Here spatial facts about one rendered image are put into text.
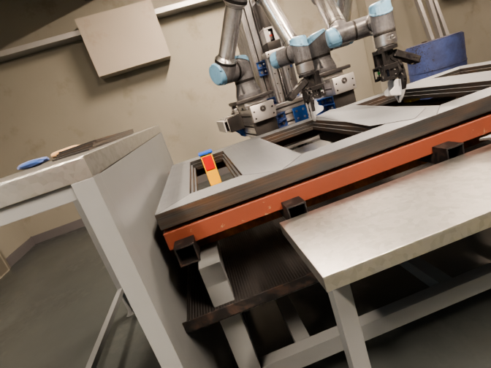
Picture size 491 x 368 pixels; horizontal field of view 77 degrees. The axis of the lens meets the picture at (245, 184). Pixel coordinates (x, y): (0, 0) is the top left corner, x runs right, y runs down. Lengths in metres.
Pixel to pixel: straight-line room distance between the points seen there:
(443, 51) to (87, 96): 4.55
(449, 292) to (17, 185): 1.19
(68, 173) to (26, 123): 4.53
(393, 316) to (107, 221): 0.90
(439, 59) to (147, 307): 4.32
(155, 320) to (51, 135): 4.48
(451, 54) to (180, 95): 3.50
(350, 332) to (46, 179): 0.68
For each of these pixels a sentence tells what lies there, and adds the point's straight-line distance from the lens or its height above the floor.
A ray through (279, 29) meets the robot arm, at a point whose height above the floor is 1.29.
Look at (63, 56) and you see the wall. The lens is 5.03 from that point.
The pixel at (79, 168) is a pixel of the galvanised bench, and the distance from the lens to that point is 0.61.
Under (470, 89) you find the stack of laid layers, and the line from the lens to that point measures 1.40.
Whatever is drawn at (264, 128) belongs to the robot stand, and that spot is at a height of 0.85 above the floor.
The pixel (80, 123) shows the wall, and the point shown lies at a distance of 4.93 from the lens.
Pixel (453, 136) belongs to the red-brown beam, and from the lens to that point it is 1.03.
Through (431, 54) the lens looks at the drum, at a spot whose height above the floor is 0.82.
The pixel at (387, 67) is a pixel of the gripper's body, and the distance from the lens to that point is 1.31.
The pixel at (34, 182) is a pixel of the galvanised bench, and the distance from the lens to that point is 0.64.
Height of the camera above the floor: 1.06
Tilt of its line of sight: 15 degrees down
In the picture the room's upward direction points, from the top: 18 degrees counter-clockwise
